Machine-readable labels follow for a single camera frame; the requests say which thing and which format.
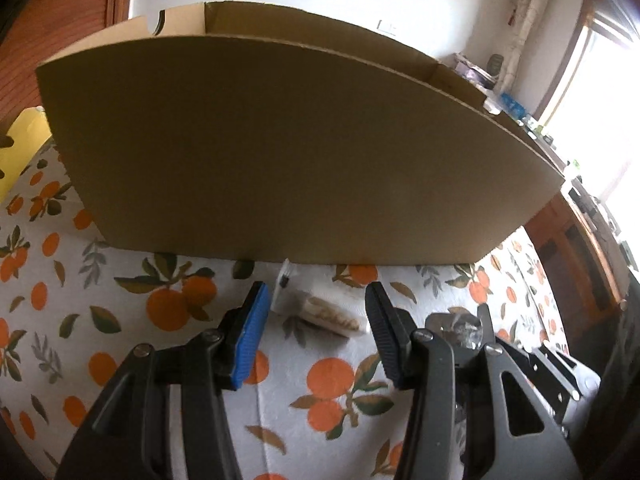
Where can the white wall switch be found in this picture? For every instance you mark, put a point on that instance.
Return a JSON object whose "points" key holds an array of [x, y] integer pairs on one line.
{"points": [[386, 26]]}

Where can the brown cardboard box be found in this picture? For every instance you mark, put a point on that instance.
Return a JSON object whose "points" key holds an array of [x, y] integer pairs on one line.
{"points": [[300, 160]]}

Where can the white biscuit packet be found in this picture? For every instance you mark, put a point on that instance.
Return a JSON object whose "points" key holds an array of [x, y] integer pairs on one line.
{"points": [[320, 305]]}

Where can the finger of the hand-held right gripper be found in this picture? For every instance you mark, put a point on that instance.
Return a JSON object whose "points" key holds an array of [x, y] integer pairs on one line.
{"points": [[570, 375]]}

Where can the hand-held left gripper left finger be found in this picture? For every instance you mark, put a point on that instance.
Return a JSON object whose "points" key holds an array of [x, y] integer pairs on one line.
{"points": [[252, 330]]}

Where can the yellow plush pillow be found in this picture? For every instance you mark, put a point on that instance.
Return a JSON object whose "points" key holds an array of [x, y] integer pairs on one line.
{"points": [[22, 145]]}

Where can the grey round object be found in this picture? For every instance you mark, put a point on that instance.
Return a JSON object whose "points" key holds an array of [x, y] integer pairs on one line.
{"points": [[495, 63]]}

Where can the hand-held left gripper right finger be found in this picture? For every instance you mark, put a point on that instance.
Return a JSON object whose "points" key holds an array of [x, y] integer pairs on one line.
{"points": [[390, 340]]}

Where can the wooden wardrobe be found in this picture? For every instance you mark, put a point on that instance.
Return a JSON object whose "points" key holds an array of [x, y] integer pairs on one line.
{"points": [[55, 5]]}

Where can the blue bottle pack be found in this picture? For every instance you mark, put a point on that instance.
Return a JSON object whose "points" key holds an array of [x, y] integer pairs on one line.
{"points": [[512, 103]]}

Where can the red hanging ornament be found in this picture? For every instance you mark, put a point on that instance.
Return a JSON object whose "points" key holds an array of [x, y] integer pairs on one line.
{"points": [[511, 16]]}

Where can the orange print bed sheet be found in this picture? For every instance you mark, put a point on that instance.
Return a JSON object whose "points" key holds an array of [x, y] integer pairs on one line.
{"points": [[50, 320]]}

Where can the wooden cabinet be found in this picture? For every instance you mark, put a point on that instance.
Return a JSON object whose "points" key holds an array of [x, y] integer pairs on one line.
{"points": [[575, 265]]}

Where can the bright window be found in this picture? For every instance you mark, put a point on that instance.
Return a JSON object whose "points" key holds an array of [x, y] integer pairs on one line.
{"points": [[595, 110]]}

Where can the silver snack packet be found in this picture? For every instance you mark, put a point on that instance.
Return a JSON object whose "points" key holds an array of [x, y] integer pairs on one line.
{"points": [[457, 327]]}

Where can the white wrapped pipe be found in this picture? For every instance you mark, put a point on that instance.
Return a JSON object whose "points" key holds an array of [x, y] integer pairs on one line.
{"points": [[525, 25]]}

